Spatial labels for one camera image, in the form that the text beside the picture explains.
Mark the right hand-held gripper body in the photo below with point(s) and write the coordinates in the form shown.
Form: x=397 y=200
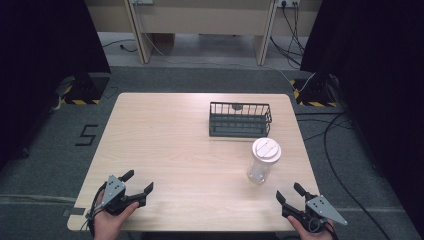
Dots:
x=316 y=211

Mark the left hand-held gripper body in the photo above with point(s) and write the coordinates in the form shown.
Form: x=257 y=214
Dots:
x=114 y=194

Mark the person's right hand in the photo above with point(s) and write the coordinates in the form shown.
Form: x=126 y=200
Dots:
x=308 y=231

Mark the person's left hand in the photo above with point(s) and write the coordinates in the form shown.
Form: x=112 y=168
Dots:
x=110 y=221

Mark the clear cup with white lid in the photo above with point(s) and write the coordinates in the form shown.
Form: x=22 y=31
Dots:
x=265 y=151

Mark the black stand base striped tape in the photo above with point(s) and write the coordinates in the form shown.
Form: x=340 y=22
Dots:
x=83 y=89
x=315 y=91

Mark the dark round object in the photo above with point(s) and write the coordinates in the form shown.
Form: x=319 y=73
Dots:
x=237 y=106

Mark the black curtain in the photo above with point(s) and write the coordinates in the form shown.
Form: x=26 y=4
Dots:
x=376 y=83
x=43 y=66

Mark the white wall socket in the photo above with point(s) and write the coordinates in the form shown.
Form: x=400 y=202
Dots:
x=142 y=1
x=287 y=3

